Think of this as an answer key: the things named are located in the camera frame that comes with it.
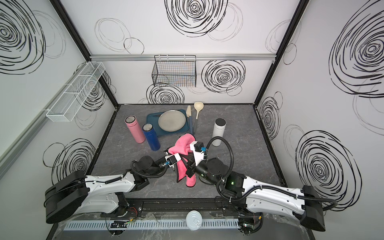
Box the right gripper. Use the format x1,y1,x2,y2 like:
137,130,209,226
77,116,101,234
180,151,221,188

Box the pink microfiber cloth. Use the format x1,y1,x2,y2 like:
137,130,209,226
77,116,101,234
168,133,196,188

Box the blue thermos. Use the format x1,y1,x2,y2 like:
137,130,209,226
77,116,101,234
142,123,161,151

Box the pink thermos steel lid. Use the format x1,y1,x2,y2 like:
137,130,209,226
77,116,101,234
125,115,146,144

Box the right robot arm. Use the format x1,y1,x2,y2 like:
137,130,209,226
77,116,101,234
169,134,339,232

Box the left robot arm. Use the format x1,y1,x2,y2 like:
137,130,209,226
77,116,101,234
44,156,168,224

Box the white thermos black lid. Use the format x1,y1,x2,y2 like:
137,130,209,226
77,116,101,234
212,118,227,147

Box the grey round plate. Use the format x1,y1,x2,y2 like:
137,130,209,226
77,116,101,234
158,110,186,132

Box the teal plastic tray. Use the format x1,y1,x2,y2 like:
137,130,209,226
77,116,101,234
147,110,189,137

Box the white round cap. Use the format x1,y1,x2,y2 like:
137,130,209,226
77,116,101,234
186,210,203,231

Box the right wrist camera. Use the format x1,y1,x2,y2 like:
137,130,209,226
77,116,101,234
190,141,207,166

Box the cream spatula blue handle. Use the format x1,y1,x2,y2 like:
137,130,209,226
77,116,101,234
186,106,193,135

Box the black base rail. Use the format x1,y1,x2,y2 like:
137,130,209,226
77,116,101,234
126,197,262,218

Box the cream ladle grey handle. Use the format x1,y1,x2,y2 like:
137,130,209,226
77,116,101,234
193,102,204,134

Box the black wire basket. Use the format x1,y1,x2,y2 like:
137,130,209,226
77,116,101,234
152,60,197,88

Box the white slotted cable duct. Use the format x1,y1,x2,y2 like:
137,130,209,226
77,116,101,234
64,219,240,231

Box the aluminium wall rail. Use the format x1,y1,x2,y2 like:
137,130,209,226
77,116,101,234
90,53,276,62

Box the white wire rack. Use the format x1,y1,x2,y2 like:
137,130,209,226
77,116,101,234
46,62,105,123

